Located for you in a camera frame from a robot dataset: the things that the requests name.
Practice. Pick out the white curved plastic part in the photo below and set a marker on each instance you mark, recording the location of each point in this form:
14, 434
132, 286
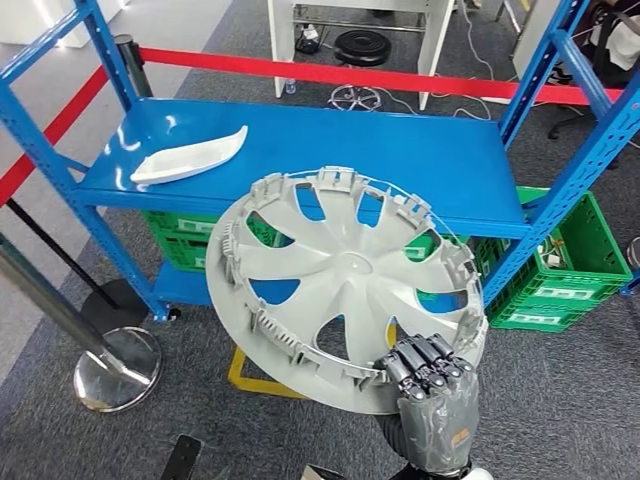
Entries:
190, 159

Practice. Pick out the white desk panel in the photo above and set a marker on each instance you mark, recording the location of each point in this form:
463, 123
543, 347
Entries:
535, 33

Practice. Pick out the small water bottle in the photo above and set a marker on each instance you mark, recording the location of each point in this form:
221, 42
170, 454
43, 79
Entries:
290, 86

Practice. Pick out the white desk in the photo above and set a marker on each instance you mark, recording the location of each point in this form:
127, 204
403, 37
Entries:
282, 40

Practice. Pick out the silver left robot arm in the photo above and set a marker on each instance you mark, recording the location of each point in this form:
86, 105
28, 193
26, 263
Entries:
180, 457

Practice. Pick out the red barrier belt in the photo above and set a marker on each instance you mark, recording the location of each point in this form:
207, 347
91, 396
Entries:
350, 74
55, 126

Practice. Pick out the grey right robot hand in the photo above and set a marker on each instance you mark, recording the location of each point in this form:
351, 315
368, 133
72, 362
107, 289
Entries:
440, 411

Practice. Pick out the chrome stanchion base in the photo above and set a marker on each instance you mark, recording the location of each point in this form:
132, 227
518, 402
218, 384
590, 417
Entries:
635, 252

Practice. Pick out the grey plastic wheel cover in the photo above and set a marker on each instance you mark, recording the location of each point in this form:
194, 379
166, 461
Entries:
350, 278

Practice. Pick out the black office chair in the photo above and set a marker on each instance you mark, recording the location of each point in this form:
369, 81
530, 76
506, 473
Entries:
605, 53

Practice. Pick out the green plastic crate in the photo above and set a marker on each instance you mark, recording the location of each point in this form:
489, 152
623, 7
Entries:
595, 281
423, 246
170, 242

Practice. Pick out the black round stool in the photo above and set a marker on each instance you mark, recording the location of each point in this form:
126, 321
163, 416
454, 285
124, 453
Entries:
362, 48

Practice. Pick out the black device under desk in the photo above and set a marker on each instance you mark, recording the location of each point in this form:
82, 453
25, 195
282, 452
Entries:
307, 40

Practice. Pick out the black stanchion post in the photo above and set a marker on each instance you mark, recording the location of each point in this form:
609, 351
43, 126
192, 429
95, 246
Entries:
132, 66

